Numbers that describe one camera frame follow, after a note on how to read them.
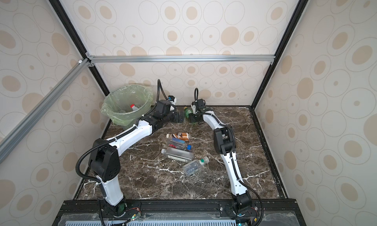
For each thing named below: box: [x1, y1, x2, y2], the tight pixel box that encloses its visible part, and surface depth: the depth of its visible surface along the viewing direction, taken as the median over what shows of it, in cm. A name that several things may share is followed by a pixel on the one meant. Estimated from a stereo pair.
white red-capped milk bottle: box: [130, 103, 139, 112], surface depth 105 cm
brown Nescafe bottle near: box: [165, 132, 189, 142], surface depth 99 cm
